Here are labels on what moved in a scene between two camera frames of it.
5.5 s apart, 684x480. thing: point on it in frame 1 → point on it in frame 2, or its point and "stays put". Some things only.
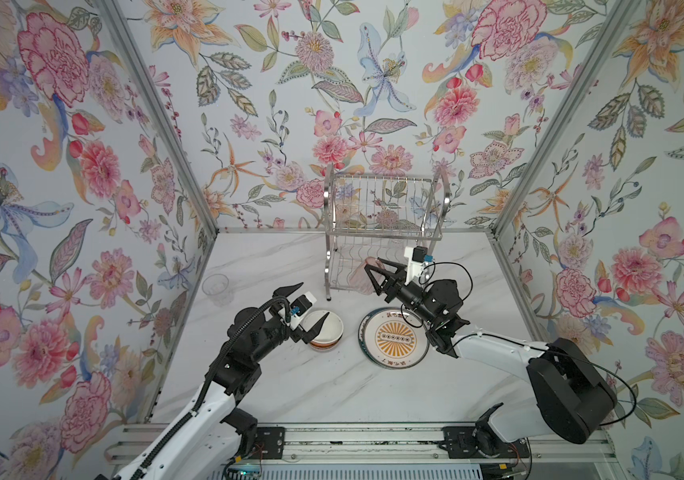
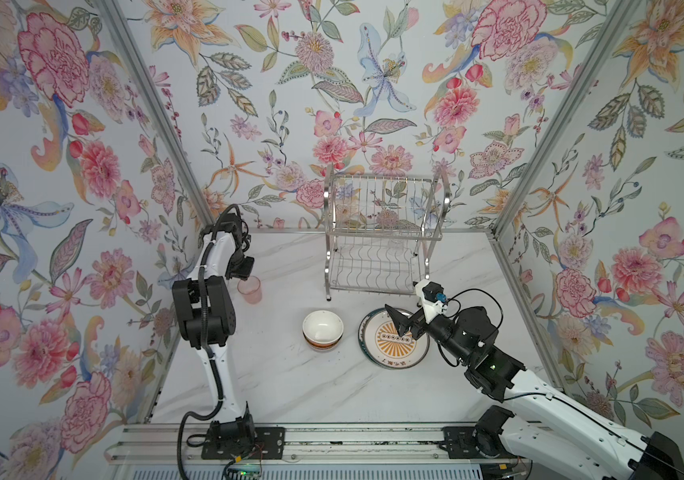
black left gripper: [297, 334] → [244, 272]
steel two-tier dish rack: [369, 218] stays put
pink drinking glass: [361, 280] → [250, 289]
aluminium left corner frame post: [161, 111] stays put
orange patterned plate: [393, 338] stays put
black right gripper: [389, 291] → [403, 324]
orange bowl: [331, 331] stays put
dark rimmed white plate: [364, 336] stays put
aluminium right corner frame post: [621, 18] stays put
